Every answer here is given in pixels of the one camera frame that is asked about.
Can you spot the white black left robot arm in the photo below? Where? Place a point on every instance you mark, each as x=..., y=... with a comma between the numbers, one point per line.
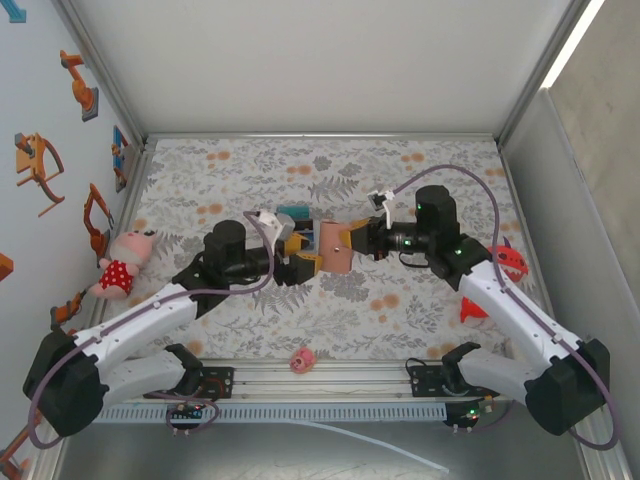
x=140, y=320

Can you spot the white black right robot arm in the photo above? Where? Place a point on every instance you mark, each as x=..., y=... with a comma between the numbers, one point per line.
x=515, y=310

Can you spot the blue credit card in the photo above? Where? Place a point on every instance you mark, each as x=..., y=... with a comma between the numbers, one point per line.
x=311, y=239

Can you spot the teal credit card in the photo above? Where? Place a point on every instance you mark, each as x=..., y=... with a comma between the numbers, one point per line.
x=294, y=211

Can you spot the floral table cloth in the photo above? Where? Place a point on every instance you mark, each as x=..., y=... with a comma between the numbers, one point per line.
x=350, y=165

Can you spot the red shark plush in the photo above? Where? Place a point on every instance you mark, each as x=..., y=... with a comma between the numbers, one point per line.
x=512, y=260

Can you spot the small pink toy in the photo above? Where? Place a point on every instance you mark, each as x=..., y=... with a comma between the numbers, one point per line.
x=303, y=361

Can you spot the pink plush doll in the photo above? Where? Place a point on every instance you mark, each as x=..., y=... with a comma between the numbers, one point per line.
x=122, y=272

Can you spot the circuit board with LEDs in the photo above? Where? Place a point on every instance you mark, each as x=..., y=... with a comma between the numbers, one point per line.
x=187, y=411
x=467, y=415

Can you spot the white plastic tube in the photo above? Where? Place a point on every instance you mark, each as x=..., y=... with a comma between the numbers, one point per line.
x=360, y=436

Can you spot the aluminium extrusion frame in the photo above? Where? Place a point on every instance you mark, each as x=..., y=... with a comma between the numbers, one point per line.
x=325, y=385

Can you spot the blue rail wall sticker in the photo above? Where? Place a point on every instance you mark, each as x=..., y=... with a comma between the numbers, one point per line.
x=120, y=155

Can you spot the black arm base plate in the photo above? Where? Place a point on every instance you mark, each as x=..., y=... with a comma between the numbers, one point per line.
x=425, y=385
x=225, y=392

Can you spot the orange claw gripper wall sticker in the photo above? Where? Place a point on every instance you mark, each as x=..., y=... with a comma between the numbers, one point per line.
x=35, y=160

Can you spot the orange grey slider wall sticker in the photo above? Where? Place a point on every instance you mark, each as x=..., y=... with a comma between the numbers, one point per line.
x=5, y=267

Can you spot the orange machine wall sticker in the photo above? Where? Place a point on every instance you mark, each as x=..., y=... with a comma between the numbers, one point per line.
x=12, y=465

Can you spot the blue angular wall sticker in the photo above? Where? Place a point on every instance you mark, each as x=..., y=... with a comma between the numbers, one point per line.
x=15, y=12

